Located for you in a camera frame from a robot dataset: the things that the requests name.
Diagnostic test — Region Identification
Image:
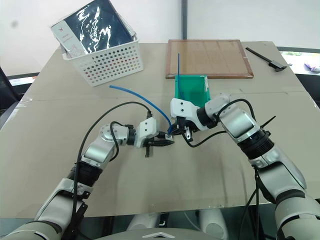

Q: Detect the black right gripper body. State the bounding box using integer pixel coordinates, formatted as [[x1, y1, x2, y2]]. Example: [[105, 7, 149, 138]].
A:
[[175, 115, 199, 133]]

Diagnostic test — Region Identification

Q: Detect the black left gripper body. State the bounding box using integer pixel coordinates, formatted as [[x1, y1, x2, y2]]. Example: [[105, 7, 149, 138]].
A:
[[143, 139, 157, 159]]

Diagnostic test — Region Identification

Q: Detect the long curved blue cable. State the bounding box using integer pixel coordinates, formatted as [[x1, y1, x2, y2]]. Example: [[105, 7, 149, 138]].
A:
[[109, 84, 174, 136]]

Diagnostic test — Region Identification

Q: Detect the green plastic bin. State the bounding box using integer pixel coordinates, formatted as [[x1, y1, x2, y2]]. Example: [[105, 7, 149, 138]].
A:
[[174, 74, 212, 118]]

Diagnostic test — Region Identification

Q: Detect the brown cardboard table cover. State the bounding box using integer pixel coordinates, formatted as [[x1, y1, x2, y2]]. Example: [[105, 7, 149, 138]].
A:
[[0, 41, 320, 219]]

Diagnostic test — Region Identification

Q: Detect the wooden framed board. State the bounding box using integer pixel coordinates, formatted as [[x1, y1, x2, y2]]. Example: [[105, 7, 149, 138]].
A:
[[165, 39, 255, 80]]

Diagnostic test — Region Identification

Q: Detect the grey rounded shape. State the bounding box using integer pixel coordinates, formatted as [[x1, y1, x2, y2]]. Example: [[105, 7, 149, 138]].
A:
[[126, 212, 159, 232], [198, 209, 229, 239]]

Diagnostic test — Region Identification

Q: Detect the silver robot torso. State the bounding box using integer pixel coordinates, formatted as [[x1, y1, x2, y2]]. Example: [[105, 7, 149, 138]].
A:
[[94, 224, 227, 240]]

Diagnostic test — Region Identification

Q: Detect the white perforated plastic basket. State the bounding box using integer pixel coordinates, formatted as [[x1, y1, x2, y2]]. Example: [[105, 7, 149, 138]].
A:
[[49, 37, 146, 88]]

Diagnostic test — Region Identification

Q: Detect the black caliper tool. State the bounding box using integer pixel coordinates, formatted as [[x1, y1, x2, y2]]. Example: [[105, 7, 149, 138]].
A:
[[245, 46, 288, 74]]

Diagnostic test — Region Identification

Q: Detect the dark plastic-wrapped book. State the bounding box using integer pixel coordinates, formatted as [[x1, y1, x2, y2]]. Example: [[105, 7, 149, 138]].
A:
[[49, 0, 138, 57]]

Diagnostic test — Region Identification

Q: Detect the black side table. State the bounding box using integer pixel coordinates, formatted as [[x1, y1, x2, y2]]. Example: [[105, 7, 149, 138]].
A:
[[276, 46, 320, 111]]

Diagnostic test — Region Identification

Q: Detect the purple object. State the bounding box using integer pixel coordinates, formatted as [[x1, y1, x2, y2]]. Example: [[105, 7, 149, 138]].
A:
[[303, 62, 320, 73]]

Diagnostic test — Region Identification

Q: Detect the black chair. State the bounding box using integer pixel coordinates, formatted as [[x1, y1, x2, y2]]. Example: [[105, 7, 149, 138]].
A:
[[0, 66, 24, 111]]

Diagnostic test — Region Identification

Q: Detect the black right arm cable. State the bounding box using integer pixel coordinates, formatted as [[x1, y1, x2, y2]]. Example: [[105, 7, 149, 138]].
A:
[[183, 98, 258, 149]]

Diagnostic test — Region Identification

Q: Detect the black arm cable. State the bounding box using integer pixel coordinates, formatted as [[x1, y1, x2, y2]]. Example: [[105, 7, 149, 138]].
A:
[[71, 101, 153, 240], [183, 98, 258, 149]]

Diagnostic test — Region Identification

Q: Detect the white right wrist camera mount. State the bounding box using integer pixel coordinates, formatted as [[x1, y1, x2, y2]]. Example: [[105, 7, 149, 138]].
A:
[[170, 98, 202, 123]]

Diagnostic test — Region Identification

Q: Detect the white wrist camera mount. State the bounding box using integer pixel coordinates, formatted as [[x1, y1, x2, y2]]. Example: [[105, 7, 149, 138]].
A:
[[170, 98, 202, 123], [136, 118, 161, 149]]

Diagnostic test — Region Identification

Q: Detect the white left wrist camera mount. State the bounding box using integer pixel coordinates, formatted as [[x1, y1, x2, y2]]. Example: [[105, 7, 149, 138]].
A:
[[136, 118, 161, 149]]

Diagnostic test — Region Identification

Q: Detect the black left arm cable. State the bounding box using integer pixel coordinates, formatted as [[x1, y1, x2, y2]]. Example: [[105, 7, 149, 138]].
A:
[[71, 101, 153, 240]]

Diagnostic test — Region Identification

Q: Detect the straight blue cable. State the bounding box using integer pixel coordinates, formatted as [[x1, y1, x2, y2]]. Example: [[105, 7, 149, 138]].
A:
[[176, 52, 185, 100]]

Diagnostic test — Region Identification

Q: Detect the black cable tie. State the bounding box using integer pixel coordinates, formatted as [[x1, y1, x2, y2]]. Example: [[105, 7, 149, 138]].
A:
[[259, 115, 277, 131]]

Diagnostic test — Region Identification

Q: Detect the dark vertical post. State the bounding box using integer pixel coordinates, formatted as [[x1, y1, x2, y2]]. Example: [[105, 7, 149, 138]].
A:
[[180, 0, 189, 40]]

